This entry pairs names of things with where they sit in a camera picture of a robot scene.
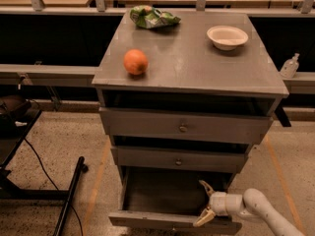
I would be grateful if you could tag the grey wooden drawer cabinet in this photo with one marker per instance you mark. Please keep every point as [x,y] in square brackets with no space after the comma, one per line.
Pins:
[187,73]

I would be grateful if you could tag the grey middle drawer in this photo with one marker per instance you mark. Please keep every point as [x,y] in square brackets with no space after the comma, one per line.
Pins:
[178,159]

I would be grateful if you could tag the black metal stand leg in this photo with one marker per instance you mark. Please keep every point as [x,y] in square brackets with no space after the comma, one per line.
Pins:
[80,168]

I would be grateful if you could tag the orange fruit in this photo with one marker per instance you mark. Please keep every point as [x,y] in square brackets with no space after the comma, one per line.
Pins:
[135,62]

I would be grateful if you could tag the black cart with bag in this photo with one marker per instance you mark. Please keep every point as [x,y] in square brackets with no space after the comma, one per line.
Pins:
[16,119]

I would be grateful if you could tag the grey bottom drawer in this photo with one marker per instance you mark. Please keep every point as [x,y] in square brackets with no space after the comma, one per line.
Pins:
[170,199]

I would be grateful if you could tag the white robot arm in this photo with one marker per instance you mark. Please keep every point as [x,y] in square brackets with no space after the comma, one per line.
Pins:
[252,205]

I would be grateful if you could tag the green chip bag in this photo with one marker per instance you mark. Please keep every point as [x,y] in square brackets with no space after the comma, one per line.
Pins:
[148,17]

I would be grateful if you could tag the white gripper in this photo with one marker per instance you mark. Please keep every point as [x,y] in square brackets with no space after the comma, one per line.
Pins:
[218,203]

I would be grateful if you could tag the grey top drawer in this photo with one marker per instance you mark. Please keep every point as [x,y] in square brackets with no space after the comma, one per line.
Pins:
[232,129]

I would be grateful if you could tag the white paper bowl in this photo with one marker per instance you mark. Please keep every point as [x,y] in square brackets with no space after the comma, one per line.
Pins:
[227,38]

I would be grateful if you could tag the grey drawer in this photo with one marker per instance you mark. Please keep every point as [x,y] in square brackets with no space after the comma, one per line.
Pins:
[178,159]
[232,129]
[170,199]

